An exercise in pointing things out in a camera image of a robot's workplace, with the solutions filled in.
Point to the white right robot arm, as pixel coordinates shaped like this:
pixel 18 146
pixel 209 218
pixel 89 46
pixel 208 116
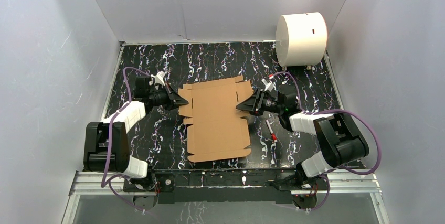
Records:
pixel 338 136

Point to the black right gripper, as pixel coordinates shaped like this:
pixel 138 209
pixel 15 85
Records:
pixel 254 104

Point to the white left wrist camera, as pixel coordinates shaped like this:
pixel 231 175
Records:
pixel 159 78

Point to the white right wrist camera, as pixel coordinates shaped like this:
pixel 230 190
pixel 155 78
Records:
pixel 268 85

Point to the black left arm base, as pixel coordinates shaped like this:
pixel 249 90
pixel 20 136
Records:
pixel 146 186

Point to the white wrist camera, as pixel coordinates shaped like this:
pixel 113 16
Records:
pixel 159 78
pixel 268 85

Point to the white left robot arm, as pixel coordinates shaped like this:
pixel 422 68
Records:
pixel 106 146

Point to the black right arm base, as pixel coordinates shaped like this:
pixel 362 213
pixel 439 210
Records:
pixel 299 187

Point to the aluminium front rail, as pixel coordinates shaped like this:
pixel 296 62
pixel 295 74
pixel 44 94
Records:
pixel 225 196

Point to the red capped white marker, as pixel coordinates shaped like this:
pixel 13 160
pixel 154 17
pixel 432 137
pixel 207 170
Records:
pixel 273 135

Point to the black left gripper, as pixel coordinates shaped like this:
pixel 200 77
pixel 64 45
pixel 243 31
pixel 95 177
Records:
pixel 170 96

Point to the white cylindrical container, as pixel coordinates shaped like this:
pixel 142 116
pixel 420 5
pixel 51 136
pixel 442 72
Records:
pixel 301 39

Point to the brown cardboard box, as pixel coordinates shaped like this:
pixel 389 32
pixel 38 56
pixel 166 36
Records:
pixel 216 130

